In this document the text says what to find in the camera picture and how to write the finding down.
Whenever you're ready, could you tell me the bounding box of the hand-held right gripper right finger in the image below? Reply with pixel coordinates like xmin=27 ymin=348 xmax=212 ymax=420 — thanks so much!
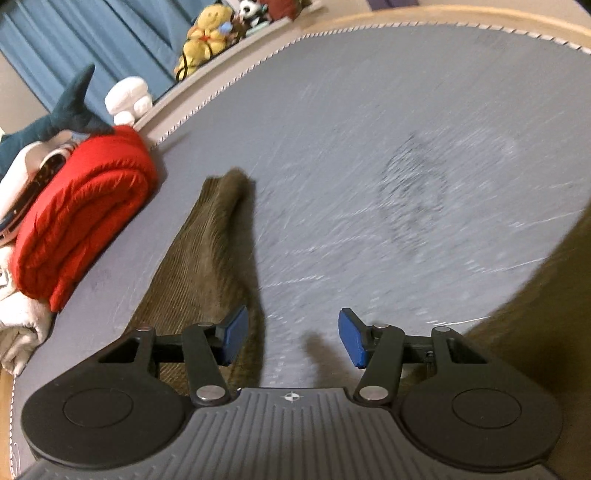
xmin=338 ymin=308 xmax=488 ymax=407

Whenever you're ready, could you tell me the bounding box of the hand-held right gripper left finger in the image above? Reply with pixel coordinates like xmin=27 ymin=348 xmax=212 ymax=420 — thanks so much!
xmin=98 ymin=305 xmax=250 ymax=408

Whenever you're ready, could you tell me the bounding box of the olive green towel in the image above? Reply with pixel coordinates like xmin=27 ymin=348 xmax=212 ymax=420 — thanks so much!
xmin=121 ymin=167 xmax=591 ymax=480

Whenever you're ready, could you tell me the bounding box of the red folded blanket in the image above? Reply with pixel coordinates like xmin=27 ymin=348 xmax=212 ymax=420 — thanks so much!
xmin=11 ymin=124 xmax=160 ymax=313

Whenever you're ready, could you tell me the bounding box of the white fluffy folded blanket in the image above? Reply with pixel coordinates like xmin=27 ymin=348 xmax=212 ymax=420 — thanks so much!
xmin=0 ymin=244 xmax=52 ymax=376

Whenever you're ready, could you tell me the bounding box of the grey mattress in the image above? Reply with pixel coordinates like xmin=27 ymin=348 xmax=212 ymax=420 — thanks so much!
xmin=9 ymin=21 xmax=591 ymax=480

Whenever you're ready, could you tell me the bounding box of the patterned folded blanket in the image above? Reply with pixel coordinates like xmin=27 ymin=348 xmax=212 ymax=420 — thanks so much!
xmin=0 ymin=144 xmax=80 ymax=245

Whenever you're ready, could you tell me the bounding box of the white plush toy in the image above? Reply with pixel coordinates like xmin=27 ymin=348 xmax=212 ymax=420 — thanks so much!
xmin=104 ymin=76 xmax=153 ymax=126

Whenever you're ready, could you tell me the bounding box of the blue shark plush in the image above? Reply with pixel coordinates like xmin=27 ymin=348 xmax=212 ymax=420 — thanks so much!
xmin=0 ymin=64 xmax=116 ymax=178

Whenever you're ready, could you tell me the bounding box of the yellow plush toy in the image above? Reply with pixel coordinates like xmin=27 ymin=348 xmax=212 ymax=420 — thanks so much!
xmin=174 ymin=4 xmax=237 ymax=78

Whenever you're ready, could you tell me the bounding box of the panda plush toy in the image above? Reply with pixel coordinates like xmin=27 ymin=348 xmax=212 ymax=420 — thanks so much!
xmin=238 ymin=0 xmax=272 ymax=29

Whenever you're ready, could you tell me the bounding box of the blue curtain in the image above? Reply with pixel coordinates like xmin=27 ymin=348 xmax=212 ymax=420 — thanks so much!
xmin=0 ymin=0 xmax=218 ymax=112

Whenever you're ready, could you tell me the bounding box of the wooden bed frame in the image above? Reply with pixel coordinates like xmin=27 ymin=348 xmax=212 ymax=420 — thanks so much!
xmin=0 ymin=4 xmax=591 ymax=480

